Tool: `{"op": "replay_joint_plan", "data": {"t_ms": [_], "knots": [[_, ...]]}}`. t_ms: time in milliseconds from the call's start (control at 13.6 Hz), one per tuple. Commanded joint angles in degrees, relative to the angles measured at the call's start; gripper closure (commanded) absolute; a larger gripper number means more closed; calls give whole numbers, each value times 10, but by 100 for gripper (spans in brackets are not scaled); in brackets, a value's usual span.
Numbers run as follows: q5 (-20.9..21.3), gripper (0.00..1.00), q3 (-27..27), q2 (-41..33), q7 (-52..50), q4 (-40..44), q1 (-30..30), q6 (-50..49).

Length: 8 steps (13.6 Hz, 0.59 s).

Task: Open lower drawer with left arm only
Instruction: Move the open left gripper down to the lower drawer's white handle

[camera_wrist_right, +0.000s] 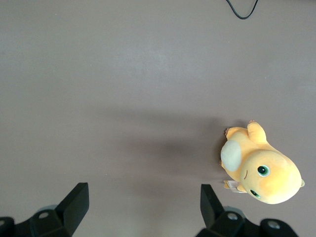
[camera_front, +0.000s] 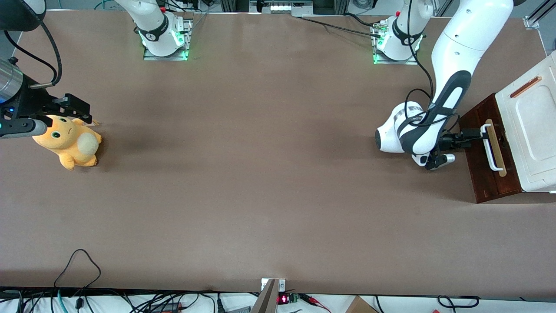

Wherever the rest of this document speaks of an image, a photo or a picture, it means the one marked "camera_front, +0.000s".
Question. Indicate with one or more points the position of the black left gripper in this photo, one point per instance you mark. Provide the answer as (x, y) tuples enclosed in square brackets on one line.
[(448, 142)]

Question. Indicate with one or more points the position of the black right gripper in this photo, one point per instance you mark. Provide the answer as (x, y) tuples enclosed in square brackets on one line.
[(34, 102)]

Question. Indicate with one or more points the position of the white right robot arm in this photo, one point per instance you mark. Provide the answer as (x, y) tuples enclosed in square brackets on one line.
[(156, 34)]

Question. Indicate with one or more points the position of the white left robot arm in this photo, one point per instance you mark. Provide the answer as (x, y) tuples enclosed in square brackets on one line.
[(456, 52)]

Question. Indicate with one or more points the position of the orange plush toy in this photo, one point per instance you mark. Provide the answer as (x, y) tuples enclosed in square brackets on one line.
[(71, 141)]

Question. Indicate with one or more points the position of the brown cardboard box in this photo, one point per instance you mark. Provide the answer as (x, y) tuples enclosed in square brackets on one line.
[(359, 306)]

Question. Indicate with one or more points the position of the red clip leads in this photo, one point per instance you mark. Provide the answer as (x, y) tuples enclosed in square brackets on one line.
[(315, 301)]

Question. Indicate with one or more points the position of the circuit board with red display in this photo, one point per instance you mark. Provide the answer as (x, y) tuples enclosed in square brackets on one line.
[(287, 298)]

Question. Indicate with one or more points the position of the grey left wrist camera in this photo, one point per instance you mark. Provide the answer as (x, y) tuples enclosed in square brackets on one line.
[(441, 161)]

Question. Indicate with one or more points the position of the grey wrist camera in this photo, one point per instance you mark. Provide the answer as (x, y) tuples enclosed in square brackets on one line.
[(441, 161), (21, 128)]

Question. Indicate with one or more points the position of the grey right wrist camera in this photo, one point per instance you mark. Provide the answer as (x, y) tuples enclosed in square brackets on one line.
[(21, 128)]

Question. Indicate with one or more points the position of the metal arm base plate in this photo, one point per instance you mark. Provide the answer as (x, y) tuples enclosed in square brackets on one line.
[(189, 39), (412, 61)]

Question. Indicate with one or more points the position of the aluminium frame profile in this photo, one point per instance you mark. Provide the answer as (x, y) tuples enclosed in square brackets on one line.
[(532, 21)]

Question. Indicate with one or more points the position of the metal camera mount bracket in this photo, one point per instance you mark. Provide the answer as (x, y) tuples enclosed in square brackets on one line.
[(269, 295)]

